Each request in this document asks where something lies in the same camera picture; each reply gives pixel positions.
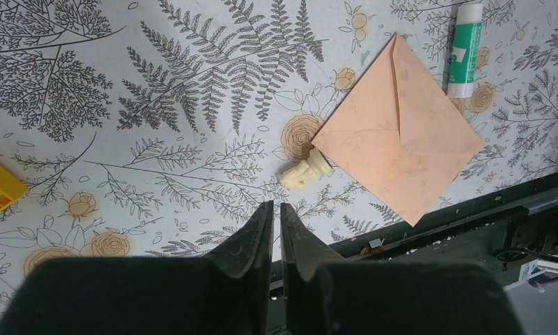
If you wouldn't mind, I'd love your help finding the floral patterned table mat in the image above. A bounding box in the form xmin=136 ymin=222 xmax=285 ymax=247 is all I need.
xmin=0 ymin=1 xmax=558 ymax=319

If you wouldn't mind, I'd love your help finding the cream chess knight piece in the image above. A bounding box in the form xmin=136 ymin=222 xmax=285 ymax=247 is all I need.
xmin=278 ymin=148 xmax=334 ymax=190

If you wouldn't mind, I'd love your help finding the green white glue stick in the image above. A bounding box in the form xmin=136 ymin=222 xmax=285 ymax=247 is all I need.
xmin=447 ymin=3 xmax=483 ymax=98

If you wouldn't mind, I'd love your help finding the tan paper envelope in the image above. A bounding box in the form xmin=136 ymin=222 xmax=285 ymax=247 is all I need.
xmin=312 ymin=35 xmax=485 ymax=225

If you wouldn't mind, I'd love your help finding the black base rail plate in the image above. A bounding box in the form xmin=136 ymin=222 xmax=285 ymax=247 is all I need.
xmin=267 ymin=172 xmax=558 ymax=334

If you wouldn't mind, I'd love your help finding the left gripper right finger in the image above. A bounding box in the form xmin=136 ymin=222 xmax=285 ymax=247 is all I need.
xmin=280 ymin=203 xmax=523 ymax=334

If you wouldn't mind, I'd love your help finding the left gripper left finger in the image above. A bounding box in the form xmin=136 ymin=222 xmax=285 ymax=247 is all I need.
xmin=0 ymin=202 xmax=273 ymax=334

